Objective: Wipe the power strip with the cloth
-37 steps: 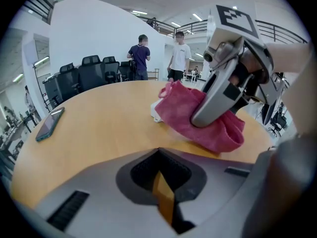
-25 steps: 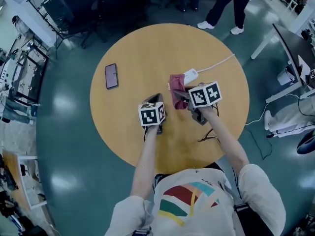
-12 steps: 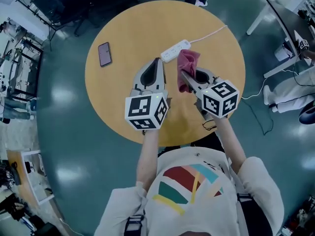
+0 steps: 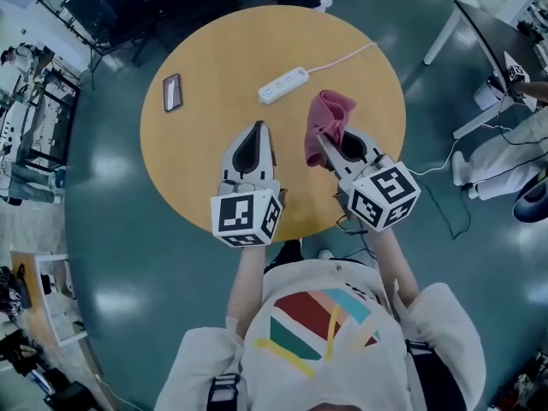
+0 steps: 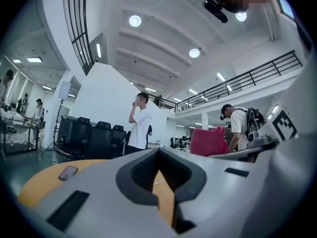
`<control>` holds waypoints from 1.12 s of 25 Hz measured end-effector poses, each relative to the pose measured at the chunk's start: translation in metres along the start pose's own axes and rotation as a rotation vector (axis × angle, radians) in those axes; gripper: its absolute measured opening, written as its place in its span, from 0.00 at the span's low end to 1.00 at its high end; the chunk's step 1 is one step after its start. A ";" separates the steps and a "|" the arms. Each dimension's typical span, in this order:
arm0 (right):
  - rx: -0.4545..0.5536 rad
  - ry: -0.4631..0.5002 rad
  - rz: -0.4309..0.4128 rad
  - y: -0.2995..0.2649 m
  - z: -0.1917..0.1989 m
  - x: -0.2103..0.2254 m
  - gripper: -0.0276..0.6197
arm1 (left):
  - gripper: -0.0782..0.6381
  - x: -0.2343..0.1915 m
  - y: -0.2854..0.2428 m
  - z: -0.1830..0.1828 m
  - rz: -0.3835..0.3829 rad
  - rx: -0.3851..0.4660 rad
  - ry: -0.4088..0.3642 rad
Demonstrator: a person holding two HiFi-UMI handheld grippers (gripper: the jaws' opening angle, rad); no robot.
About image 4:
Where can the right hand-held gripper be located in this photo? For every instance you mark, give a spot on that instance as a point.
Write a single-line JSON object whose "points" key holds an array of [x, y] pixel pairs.
{"points": [[385, 195]]}

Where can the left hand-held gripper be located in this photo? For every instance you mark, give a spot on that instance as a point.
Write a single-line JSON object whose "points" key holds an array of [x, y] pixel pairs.
{"points": [[244, 216]]}

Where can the red knitted cloth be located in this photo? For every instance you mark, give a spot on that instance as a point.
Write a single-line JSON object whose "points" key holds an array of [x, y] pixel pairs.
{"points": [[327, 114]]}

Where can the white power strip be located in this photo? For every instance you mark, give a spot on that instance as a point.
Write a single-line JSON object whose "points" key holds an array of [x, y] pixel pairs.
{"points": [[282, 85]]}

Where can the person's left forearm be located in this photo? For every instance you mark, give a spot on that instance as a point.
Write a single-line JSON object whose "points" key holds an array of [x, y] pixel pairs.
{"points": [[246, 285]]}

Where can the person's right forearm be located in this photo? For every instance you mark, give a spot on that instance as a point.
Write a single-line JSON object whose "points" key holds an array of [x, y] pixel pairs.
{"points": [[394, 268]]}

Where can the person's black trousers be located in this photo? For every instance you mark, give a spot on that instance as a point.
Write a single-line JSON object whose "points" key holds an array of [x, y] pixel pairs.
{"points": [[287, 255]]}

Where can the dark smartphone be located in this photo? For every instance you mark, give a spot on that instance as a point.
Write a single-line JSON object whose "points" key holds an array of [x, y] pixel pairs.
{"points": [[173, 93]]}

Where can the person's white shoe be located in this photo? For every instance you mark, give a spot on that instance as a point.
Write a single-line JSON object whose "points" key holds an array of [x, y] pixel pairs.
{"points": [[326, 255]]}

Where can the white waste bin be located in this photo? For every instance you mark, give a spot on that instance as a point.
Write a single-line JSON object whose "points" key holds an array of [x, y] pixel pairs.
{"points": [[488, 92]]}

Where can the white-legged black-top table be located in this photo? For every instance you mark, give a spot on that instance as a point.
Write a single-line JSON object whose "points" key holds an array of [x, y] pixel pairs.
{"points": [[484, 28]]}

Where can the person's white printed shirt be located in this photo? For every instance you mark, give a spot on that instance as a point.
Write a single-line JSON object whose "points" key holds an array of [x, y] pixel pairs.
{"points": [[321, 379]]}

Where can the wooden white-framed desk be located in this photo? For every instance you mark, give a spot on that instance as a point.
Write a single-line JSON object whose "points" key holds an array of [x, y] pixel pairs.
{"points": [[25, 289]]}

